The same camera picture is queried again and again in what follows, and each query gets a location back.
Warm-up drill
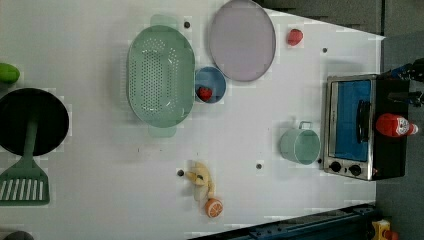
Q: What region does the green toy vegetable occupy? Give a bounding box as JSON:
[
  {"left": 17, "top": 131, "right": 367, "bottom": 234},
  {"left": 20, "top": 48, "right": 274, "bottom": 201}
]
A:
[{"left": 0, "top": 63, "right": 20, "bottom": 84}]

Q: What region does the red ketchup bottle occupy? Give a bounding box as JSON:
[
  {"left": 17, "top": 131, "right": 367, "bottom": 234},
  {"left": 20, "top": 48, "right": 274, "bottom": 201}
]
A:
[{"left": 375, "top": 113, "right": 419, "bottom": 138}]

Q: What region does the grey round plate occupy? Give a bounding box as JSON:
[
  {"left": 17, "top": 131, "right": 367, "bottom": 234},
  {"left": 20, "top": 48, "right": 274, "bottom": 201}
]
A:
[{"left": 208, "top": 0, "right": 276, "bottom": 81}]

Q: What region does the strawberry on table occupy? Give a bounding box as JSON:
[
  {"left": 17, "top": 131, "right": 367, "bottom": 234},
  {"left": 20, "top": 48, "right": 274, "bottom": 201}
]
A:
[{"left": 287, "top": 29, "right": 303, "bottom": 46}]

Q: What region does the blue metal frame rail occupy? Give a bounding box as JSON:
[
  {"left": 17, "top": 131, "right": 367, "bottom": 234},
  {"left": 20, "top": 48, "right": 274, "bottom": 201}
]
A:
[{"left": 190, "top": 204, "right": 381, "bottom": 240}]

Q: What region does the yellow red clamp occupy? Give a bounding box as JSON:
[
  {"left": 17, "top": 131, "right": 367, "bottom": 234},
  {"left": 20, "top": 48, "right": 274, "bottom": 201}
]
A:
[{"left": 372, "top": 220, "right": 399, "bottom": 240}]

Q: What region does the green perforated colander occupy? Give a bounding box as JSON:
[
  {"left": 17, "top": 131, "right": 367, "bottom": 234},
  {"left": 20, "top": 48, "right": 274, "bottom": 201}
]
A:
[{"left": 126, "top": 14, "right": 195, "bottom": 138}]

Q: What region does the grey object at corner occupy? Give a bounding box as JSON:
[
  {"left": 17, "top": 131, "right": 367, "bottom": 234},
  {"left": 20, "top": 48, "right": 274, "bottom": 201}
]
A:
[{"left": 3, "top": 231, "right": 34, "bottom": 240}]

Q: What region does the small blue bowl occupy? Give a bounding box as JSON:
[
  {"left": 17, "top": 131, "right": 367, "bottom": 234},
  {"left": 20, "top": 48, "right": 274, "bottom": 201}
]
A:
[{"left": 195, "top": 67, "right": 227, "bottom": 104}]

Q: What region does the green slotted spatula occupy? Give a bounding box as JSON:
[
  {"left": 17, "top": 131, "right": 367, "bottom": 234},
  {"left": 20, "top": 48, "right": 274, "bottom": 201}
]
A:
[{"left": 0, "top": 119, "right": 50, "bottom": 206}]

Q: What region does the silver black toaster oven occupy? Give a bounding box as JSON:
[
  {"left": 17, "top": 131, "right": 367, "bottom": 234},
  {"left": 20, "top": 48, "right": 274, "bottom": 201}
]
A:
[{"left": 323, "top": 74, "right": 409, "bottom": 181}]

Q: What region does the green mug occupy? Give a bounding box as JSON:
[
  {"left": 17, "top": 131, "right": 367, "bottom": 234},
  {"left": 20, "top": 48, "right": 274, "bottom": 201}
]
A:
[{"left": 279, "top": 121, "right": 321, "bottom": 165}]

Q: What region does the peeled toy banana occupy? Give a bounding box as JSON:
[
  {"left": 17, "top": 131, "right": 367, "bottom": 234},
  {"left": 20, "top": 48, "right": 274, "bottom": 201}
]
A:
[{"left": 185, "top": 161, "right": 215, "bottom": 202}]

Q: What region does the strawberry in blue bowl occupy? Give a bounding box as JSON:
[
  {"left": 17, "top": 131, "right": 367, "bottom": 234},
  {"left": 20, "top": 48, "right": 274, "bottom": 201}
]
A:
[{"left": 197, "top": 87, "right": 212, "bottom": 102}]

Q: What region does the orange slice toy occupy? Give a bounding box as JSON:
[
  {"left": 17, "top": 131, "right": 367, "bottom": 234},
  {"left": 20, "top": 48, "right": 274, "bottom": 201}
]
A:
[{"left": 205, "top": 198, "right": 223, "bottom": 218}]

